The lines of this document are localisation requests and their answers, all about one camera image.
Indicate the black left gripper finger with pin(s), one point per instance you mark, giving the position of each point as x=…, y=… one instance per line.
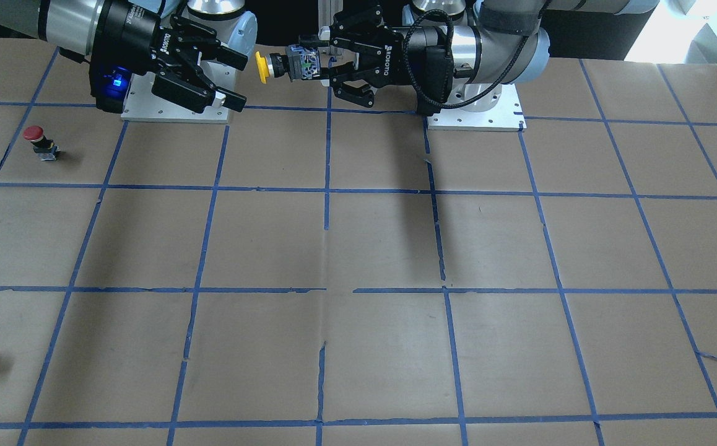
x=357, y=29
x=340, y=75

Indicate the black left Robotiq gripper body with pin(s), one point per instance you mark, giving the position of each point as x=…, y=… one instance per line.
x=397, y=57

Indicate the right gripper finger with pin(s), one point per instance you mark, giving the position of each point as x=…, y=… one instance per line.
x=193, y=90
x=185, y=43

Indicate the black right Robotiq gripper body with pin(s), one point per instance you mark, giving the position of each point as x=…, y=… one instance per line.
x=128, y=32

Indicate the yellow push button switch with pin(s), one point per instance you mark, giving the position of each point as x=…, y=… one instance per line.
x=298, y=62

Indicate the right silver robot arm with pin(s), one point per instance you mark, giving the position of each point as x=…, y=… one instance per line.
x=69, y=26

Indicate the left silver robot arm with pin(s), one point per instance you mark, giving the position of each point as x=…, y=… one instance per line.
x=452, y=55

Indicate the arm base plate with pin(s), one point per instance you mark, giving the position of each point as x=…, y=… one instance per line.
x=152, y=98
x=498, y=111

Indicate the red push button switch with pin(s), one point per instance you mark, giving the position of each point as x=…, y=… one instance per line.
x=43, y=147

